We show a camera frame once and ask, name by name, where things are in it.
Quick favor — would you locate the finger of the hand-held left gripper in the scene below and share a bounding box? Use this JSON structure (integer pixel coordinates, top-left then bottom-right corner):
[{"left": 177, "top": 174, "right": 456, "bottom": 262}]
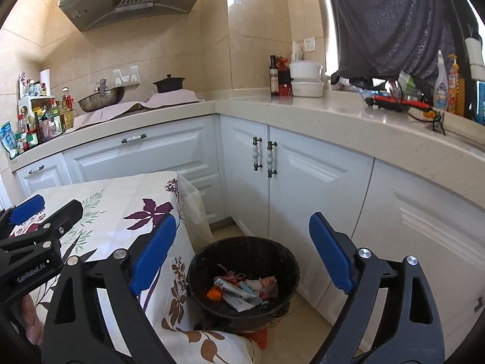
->
[
  {"left": 0, "top": 199, "right": 84, "bottom": 265},
  {"left": 0, "top": 194, "right": 46, "bottom": 233}
]

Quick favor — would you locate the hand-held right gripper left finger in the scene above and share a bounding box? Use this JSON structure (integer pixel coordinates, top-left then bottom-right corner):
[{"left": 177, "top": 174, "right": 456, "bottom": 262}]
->
[{"left": 40, "top": 214, "right": 178, "bottom": 364}]

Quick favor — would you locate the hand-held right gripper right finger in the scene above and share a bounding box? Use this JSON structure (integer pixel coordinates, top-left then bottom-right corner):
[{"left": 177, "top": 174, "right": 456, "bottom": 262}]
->
[{"left": 309, "top": 212, "right": 446, "bottom": 364}]

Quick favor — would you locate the red checked ribbon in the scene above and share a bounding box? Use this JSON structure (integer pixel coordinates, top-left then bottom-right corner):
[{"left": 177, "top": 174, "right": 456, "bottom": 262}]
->
[{"left": 215, "top": 271, "right": 247, "bottom": 285}]

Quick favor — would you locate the black trash bin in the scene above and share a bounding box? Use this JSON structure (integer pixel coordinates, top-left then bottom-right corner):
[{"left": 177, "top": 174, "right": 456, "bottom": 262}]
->
[{"left": 187, "top": 236, "right": 300, "bottom": 331}]

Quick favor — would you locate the person's left hand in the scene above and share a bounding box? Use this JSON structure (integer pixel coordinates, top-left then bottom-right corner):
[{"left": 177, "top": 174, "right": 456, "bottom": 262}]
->
[{"left": 19, "top": 294, "right": 45, "bottom": 346}]

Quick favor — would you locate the white cabinet door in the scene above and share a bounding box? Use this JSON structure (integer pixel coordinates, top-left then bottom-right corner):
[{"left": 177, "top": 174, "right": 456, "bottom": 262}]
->
[
  {"left": 220, "top": 116, "right": 272, "bottom": 236},
  {"left": 265, "top": 127, "right": 376, "bottom": 324},
  {"left": 17, "top": 163, "right": 71, "bottom": 198},
  {"left": 352, "top": 159, "right": 485, "bottom": 354},
  {"left": 62, "top": 116, "right": 221, "bottom": 225}
]

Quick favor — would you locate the floral tablecloth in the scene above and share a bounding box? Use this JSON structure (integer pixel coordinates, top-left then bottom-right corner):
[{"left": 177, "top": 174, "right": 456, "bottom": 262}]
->
[{"left": 8, "top": 170, "right": 263, "bottom": 364}]

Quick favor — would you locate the blue snack packet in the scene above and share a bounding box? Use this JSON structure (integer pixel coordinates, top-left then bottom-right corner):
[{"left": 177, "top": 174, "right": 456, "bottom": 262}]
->
[{"left": 0, "top": 121, "right": 20, "bottom": 160}]

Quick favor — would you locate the cluster of condiment bottles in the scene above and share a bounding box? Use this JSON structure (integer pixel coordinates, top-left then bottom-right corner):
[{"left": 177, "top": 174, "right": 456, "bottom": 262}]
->
[{"left": 15, "top": 72, "right": 76, "bottom": 153}]

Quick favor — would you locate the yellow cooking oil jug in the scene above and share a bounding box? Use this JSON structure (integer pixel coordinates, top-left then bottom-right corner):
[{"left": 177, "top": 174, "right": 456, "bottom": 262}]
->
[{"left": 61, "top": 96, "right": 76, "bottom": 130}]

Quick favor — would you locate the white spice shelf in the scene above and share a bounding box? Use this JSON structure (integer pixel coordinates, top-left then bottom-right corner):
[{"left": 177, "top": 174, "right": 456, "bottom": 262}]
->
[{"left": 17, "top": 95, "right": 58, "bottom": 123}]

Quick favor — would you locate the pink stove cover cloth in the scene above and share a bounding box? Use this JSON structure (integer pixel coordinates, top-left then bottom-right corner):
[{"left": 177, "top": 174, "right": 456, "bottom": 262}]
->
[
  {"left": 72, "top": 100, "right": 152, "bottom": 130},
  {"left": 146, "top": 88, "right": 206, "bottom": 108}
]

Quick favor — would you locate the orange plastic piece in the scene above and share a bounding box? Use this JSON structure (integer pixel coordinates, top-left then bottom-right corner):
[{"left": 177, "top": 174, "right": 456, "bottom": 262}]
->
[{"left": 248, "top": 328, "right": 269, "bottom": 350}]

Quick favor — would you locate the metal wok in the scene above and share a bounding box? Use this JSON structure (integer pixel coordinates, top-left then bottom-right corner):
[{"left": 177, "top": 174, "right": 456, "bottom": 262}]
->
[{"left": 78, "top": 85, "right": 126, "bottom": 113}]

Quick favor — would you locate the red black power strip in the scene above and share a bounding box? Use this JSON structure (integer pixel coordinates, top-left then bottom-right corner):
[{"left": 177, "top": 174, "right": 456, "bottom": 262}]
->
[{"left": 365, "top": 96, "right": 433, "bottom": 114}]

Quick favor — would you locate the black lidded pot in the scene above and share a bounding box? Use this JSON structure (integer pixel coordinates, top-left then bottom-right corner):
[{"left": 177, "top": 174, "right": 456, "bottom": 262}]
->
[{"left": 153, "top": 75, "right": 186, "bottom": 94}]

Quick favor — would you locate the dark glass bottle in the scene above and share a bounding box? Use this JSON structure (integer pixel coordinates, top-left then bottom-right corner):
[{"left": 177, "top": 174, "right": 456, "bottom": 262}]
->
[{"left": 270, "top": 55, "right": 280, "bottom": 98}]

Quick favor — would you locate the red snack bag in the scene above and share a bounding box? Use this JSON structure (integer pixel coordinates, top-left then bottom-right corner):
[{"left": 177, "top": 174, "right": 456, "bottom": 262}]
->
[{"left": 278, "top": 56, "right": 291, "bottom": 84}]

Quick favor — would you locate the white spray bottle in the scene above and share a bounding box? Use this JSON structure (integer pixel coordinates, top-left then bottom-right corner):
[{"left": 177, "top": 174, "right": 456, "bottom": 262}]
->
[{"left": 433, "top": 50, "right": 451, "bottom": 112}]

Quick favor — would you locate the orange detergent bottle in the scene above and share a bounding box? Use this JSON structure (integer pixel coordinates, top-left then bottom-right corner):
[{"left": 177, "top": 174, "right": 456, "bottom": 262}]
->
[{"left": 447, "top": 53, "right": 466, "bottom": 117}]

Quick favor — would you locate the steel range hood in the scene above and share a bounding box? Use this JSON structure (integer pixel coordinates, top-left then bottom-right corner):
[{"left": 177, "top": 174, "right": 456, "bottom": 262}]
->
[{"left": 58, "top": 0, "right": 213, "bottom": 33}]

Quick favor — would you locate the white plastic object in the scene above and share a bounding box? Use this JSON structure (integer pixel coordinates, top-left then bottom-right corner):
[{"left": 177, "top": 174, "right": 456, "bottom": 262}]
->
[{"left": 465, "top": 37, "right": 485, "bottom": 81}]

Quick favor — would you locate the dark curtain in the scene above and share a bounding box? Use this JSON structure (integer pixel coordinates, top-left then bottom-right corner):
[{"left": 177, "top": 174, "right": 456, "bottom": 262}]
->
[{"left": 322, "top": 0, "right": 482, "bottom": 92}]

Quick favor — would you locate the white wall utensil holder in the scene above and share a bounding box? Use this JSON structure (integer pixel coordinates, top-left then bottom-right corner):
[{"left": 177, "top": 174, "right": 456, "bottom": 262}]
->
[{"left": 113, "top": 66, "right": 140, "bottom": 86}]

